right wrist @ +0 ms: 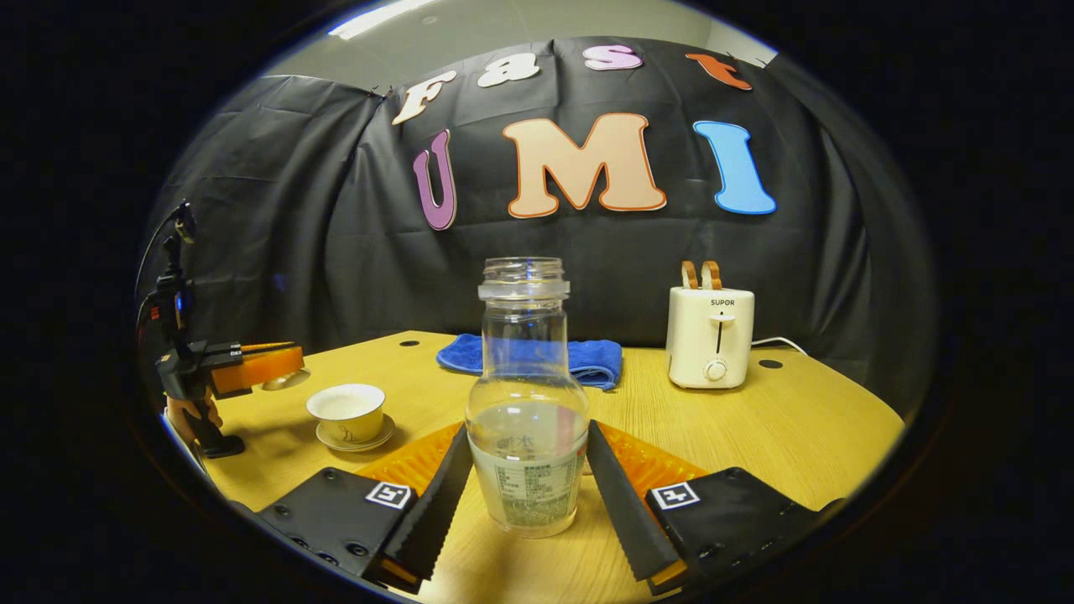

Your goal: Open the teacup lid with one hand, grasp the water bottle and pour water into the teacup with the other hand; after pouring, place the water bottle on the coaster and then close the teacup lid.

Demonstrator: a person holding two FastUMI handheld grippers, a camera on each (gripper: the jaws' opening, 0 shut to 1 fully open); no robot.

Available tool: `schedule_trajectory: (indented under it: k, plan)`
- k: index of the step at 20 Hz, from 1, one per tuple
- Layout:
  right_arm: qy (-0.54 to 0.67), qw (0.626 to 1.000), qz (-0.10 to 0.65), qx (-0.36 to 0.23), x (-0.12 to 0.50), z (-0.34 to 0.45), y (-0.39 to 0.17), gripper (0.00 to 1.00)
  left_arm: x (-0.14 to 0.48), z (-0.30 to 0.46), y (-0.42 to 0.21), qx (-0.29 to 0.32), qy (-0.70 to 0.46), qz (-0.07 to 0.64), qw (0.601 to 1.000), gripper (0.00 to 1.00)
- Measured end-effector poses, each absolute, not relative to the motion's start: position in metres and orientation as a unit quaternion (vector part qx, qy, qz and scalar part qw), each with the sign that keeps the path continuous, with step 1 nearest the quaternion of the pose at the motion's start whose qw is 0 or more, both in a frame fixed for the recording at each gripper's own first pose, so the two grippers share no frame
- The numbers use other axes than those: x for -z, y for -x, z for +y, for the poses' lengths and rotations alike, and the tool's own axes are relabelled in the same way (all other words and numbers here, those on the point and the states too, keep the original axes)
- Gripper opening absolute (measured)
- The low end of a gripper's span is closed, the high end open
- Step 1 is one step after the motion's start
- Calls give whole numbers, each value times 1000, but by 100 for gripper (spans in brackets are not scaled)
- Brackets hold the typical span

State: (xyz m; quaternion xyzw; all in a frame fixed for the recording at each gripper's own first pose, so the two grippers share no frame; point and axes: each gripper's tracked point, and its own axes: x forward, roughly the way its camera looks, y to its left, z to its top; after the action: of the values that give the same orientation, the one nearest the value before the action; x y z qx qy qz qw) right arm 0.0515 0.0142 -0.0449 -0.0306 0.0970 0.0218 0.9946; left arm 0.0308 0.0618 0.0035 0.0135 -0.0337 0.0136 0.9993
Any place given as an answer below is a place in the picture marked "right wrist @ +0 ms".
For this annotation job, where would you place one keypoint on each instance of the blue towel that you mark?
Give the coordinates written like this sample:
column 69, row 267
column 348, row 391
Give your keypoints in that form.
column 600, row 361

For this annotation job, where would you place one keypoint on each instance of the toast slice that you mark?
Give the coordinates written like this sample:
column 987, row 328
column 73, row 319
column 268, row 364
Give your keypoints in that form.
column 711, row 274
column 689, row 275

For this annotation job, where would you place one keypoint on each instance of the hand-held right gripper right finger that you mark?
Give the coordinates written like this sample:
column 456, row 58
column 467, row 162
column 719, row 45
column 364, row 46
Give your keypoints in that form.
column 625, row 503

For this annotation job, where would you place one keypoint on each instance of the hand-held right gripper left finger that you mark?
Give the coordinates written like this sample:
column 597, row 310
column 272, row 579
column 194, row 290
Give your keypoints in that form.
column 436, row 503

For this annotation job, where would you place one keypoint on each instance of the white toaster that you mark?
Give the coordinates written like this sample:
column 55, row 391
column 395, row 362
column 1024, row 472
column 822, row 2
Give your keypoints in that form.
column 692, row 335

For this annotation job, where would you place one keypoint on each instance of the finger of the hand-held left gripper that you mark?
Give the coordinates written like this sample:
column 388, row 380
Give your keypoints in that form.
column 264, row 369
column 268, row 346

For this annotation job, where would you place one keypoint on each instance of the white ceramic teacup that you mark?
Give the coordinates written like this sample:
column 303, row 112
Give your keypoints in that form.
column 348, row 419

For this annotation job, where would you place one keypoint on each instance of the white teacup lid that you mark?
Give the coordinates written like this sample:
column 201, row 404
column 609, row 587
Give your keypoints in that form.
column 289, row 382

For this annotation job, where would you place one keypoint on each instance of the ceiling light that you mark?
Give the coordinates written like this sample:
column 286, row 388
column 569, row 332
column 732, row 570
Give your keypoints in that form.
column 377, row 17

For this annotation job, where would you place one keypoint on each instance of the clear plastic water bottle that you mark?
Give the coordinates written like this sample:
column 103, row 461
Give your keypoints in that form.
column 527, row 419

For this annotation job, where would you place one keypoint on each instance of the black backdrop cloth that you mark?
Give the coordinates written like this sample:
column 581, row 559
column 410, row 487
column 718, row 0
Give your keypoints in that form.
column 336, row 210

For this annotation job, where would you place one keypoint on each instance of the white saucer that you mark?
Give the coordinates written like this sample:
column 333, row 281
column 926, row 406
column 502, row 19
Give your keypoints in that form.
column 382, row 438

